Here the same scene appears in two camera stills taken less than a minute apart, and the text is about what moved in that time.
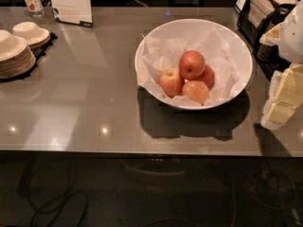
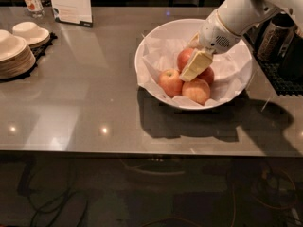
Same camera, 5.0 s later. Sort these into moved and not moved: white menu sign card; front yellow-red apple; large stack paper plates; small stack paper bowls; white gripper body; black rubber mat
Moved: white gripper body
Not moved: large stack paper plates; front yellow-red apple; white menu sign card; black rubber mat; small stack paper bowls
